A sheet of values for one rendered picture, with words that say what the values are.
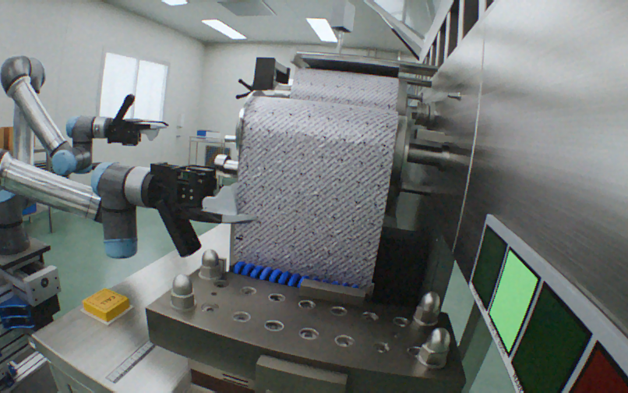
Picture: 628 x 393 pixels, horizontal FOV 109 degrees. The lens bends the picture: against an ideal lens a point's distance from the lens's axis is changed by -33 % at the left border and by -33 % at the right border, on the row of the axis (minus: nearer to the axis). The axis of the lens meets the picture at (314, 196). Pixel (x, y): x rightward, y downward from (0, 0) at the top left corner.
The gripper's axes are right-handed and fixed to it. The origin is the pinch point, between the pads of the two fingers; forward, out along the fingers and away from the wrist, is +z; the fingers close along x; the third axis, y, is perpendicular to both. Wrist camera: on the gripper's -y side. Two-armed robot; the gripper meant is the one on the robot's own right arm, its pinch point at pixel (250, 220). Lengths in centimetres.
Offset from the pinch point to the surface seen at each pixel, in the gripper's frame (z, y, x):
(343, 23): 2, 52, 57
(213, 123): -319, 1, 556
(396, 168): 21.7, 11.7, 0.8
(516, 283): 29.3, 8.7, -30.2
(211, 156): -315, -66, 555
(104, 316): -22.9, -19.5, -13.4
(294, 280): 9.3, -7.3, -3.3
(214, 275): -2.3, -7.3, -7.8
